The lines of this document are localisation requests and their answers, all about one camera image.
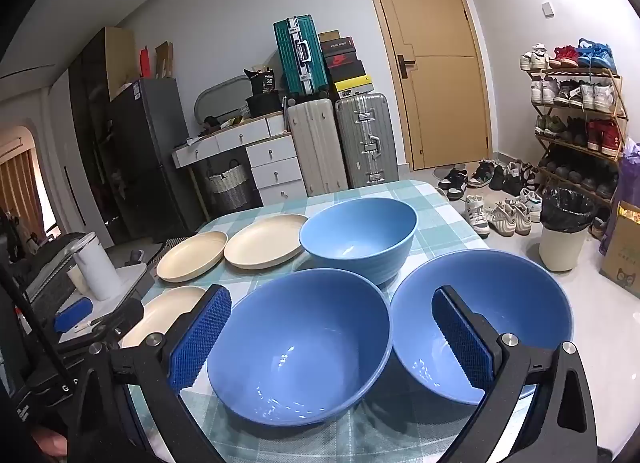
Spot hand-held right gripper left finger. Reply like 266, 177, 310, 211
65, 284, 233, 463

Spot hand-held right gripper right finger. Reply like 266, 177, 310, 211
431, 285, 599, 463

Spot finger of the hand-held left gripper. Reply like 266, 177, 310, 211
53, 297, 96, 336
92, 299, 146, 345

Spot cream plate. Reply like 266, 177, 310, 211
223, 213, 310, 272
120, 285, 209, 350
156, 230, 229, 284

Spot blue bowl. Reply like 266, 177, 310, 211
206, 268, 394, 427
389, 249, 574, 407
298, 197, 419, 287

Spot person's left hand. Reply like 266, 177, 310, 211
31, 430, 69, 459

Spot slim metal utensil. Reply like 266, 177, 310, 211
74, 317, 110, 335

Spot small white cup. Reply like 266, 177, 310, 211
66, 263, 90, 295

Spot grey side cabinet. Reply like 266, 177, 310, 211
20, 232, 152, 360

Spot white kettle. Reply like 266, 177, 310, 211
74, 231, 124, 303

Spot teal checked tablecloth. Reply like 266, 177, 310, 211
127, 179, 543, 463

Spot scattered pairs of sneakers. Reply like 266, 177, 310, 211
437, 158, 544, 237

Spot brown curtain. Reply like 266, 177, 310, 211
0, 149, 47, 240

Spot cream trash bin black liner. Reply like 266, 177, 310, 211
538, 186, 597, 273

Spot woven laundry basket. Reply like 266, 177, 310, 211
206, 158, 251, 214

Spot dark grey refrigerator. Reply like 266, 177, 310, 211
107, 76, 207, 244

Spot grey door mat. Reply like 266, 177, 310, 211
432, 162, 469, 180

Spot tall dark wardrobe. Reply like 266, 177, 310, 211
67, 27, 137, 245

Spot printed cardboard box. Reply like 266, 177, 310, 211
598, 201, 640, 300

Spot white dressing table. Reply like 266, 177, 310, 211
172, 110, 309, 224

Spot silver suitcase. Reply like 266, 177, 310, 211
334, 92, 400, 189

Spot beige suitcase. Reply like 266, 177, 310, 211
285, 97, 350, 196

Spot oval mirror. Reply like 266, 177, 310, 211
194, 76, 254, 120

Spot black storage basket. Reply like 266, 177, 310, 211
244, 92, 285, 118

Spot purple bag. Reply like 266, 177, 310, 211
599, 138, 640, 257

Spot tan wooden door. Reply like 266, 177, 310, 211
358, 0, 494, 172

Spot brown cardboard piece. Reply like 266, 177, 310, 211
153, 41, 175, 80

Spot black printed paper bag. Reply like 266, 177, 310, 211
243, 67, 279, 96

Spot shoe rack with shoes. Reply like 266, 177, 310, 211
519, 38, 627, 224

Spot teal suitcase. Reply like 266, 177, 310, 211
273, 15, 331, 99

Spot plain black shoe box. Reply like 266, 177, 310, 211
327, 63, 366, 84

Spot wooden shoe rack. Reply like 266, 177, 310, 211
529, 65, 629, 224

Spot black shoe box red logo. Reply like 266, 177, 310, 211
323, 52, 360, 70

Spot black shoe box white print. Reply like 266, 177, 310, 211
319, 38, 357, 55

